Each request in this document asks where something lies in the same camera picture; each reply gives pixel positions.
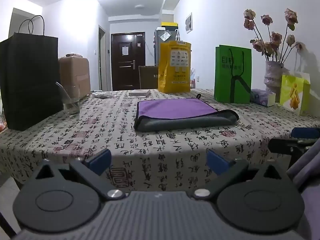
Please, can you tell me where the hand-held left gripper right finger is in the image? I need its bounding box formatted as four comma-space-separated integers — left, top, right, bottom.
192, 149, 286, 202

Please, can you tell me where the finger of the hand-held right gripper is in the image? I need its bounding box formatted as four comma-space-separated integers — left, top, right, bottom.
268, 127, 320, 171

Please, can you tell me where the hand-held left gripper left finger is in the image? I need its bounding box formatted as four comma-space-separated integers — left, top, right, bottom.
34, 149, 127, 202

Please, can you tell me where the purple grey towel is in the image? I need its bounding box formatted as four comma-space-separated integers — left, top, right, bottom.
134, 94, 240, 132
286, 140, 320, 240

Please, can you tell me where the calligraphy print tablecloth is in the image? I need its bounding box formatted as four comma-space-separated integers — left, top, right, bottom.
0, 89, 320, 188

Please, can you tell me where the small yellow-green gift bag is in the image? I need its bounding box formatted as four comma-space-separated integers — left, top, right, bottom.
279, 72, 311, 116

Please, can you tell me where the tissue packet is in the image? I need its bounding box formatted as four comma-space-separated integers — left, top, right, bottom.
250, 88, 276, 107

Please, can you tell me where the clear drinking glass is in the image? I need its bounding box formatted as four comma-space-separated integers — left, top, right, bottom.
55, 81, 81, 116

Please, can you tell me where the wrapped flower vase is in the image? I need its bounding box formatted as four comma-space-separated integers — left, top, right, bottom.
264, 60, 284, 103

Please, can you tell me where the crumpled white cloth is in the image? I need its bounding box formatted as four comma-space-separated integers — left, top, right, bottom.
91, 91, 113, 99

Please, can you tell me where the flat white box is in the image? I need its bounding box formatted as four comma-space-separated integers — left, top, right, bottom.
128, 89, 151, 98

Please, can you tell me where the green paper bag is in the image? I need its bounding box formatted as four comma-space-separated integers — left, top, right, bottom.
214, 45, 252, 104

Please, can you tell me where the white plastic bag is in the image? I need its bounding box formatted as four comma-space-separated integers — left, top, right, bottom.
190, 67, 197, 89

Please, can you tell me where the dark brown door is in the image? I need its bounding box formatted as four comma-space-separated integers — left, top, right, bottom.
111, 32, 146, 91

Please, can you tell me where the brown cardboard box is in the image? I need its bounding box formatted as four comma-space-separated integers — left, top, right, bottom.
58, 53, 91, 98

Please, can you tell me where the bunch of dried roses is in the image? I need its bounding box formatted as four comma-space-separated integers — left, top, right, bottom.
243, 8, 304, 64

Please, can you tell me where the brown cardboard panel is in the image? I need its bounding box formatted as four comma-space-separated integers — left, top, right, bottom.
138, 65, 159, 90

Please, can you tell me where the yellow shopping bag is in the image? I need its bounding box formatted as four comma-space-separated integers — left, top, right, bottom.
158, 40, 192, 94

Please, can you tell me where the black paper bag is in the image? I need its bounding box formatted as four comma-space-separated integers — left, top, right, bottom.
0, 15, 64, 131

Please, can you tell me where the grey refrigerator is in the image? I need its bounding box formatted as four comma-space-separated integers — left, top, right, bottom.
153, 28, 179, 68

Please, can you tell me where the yellow box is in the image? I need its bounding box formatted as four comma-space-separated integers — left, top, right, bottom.
160, 22, 179, 31

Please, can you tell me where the side doorway frame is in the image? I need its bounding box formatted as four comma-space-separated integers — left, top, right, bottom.
98, 25, 107, 92

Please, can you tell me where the wall picture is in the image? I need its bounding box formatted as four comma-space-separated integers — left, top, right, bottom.
185, 12, 193, 34

